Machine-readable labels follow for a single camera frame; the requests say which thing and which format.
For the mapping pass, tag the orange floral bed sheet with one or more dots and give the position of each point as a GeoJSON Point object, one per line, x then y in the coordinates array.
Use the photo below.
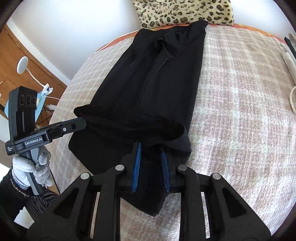
{"type": "Point", "coordinates": [254, 29]}

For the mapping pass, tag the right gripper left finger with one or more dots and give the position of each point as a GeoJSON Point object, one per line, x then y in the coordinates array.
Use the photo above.
{"type": "Point", "coordinates": [136, 167]}

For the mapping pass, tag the black garment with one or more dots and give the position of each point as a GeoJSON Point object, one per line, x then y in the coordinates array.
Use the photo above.
{"type": "Point", "coordinates": [148, 97]}

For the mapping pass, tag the pink plaid blanket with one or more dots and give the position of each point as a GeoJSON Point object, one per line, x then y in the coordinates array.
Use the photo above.
{"type": "Point", "coordinates": [242, 127]}

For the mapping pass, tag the light blue chair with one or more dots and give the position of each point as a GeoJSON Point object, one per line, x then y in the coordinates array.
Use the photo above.
{"type": "Point", "coordinates": [30, 103]}

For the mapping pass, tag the left gloved hand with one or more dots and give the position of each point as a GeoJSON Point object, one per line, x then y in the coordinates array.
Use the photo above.
{"type": "Point", "coordinates": [41, 171]}

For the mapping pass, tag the white folded garment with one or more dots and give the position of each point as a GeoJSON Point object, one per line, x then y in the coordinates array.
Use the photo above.
{"type": "Point", "coordinates": [288, 56]}

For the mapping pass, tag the grey striped trousers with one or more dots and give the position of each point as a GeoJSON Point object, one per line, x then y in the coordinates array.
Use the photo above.
{"type": "Point", "coordinates": [38, 204]}

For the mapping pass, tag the white clip lamp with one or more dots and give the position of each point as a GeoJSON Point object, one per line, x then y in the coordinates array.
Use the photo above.
{"type": "Point", "coordinates": [22, 66]}

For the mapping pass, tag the wooden cabinet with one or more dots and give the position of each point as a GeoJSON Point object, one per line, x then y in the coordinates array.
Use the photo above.
{"type": "Point", "coordinates": [12, 50]}

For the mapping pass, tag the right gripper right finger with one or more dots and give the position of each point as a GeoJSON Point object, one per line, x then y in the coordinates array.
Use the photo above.
{"type": "Point", "coordinates": [166, 172]}

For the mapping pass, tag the leopard print bag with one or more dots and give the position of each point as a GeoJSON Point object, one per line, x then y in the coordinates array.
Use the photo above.
{"type": "Point", "coordinates": [153, 14]}

